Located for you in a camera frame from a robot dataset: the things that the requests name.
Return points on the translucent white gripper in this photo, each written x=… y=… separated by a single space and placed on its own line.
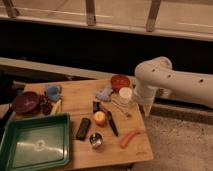
x=145 y=98

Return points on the light blue towel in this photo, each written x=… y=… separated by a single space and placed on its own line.
x=104 y=94

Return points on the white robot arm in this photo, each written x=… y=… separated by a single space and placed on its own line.
x=157 y=74

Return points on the green plastic tray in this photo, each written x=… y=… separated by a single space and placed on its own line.
x=36 y=144

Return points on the white paper cup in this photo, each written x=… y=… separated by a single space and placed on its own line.
x=125 y=95

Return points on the red bowl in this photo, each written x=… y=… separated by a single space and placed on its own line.
x=119 y=81

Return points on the wooden board table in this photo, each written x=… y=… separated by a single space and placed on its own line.
x=77 y=98

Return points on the small black block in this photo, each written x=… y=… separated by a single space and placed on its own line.
x=96 y=106

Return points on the orange carrot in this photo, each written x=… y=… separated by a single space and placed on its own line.
x=123 y=143

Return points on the orange apple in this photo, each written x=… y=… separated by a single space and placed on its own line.
x=100 y=118

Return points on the small metal cup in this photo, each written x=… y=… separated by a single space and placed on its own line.
x=96 y=140

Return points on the black rectangular remote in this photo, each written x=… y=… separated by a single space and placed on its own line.
x=83 y=129

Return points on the yellow banana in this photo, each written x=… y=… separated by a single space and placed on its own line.
x=57 y=107

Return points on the blue cup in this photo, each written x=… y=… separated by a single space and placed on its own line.
x=53 y=92

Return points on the purple bowl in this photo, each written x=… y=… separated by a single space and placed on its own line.
x=25 y=102

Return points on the black-handled knife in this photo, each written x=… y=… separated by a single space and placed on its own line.
x=110 y=120

